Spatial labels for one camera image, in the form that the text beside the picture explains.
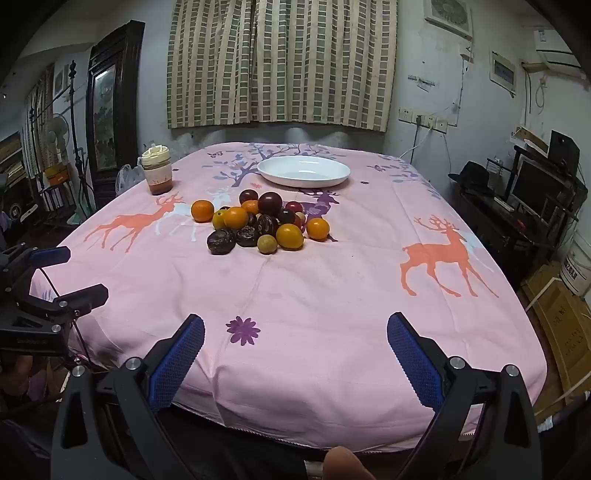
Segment small cardboard box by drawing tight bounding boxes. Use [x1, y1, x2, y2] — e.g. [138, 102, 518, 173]
[510, 126, 550, 153]

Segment white wall exhaust fan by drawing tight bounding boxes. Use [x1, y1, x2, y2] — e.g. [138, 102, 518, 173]
[424, 0, 474, 40]

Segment black coat stand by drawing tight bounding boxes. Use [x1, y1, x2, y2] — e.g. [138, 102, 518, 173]
[28, 60, 95, 217]

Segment white air conditioner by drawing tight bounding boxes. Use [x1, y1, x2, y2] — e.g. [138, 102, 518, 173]
[522, 28, 583, 77]

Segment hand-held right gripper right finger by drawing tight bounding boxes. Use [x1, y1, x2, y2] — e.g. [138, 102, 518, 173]
[385, 311, 542, 480]

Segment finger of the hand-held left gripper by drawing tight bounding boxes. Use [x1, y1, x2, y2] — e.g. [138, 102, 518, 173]
[0, 246, 72, 287]
[14, 284, 110, 324]

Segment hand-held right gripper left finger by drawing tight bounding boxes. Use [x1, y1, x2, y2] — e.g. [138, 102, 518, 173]
[50, 314, 206, 480]

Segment flattened cardboard boxes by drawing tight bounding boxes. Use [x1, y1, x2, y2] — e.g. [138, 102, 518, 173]
[522, 263, 591, 416]

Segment black cable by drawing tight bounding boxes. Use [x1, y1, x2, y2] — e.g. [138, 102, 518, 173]
[34, 268, 93, 370]

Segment pink deer print tablecloth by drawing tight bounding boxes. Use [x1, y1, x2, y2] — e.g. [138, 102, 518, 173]
[30, 142, 548, 450]

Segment person's right hand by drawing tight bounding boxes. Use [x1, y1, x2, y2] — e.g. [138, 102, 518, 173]
[322, 445, 376, 480]

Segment white oval plate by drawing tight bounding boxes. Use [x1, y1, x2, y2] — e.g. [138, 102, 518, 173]
[257, 155, 352, 188]

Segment white standing fan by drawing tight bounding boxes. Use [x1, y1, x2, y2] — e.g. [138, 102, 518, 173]
[46, 113, 73, 168]

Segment checked beige curtain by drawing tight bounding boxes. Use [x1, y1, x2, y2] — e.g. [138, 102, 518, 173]
[166, 0, 399, 133]

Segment white electrical panel box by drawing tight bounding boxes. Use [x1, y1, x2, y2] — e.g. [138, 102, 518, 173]
[489, 50, 517, 95]

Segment dark wooden framed panel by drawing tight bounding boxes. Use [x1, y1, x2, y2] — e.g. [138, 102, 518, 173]
[85, 20, 146, 195]

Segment clear plastic bag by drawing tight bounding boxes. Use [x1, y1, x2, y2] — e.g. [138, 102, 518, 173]
[115, 164, 146, 195]

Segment clear cup with beige lid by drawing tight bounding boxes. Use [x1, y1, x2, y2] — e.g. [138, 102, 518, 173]
[137, 143, 175, 196]

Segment black speaker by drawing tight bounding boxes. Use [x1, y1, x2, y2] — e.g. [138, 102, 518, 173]
[549, 130, 581, 175]

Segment black hat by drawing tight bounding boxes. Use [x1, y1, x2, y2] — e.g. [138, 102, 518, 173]
[448, 161, 497, 195]

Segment white plastic bucket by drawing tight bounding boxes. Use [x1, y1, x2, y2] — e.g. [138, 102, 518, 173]
[560, 240, 591, 296]

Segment computer monitor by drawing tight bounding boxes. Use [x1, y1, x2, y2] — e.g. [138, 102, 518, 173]
[508, 157, 561, 217]

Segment black computer desk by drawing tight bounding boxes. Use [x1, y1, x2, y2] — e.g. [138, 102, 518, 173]
[450, 145, 583, 287]

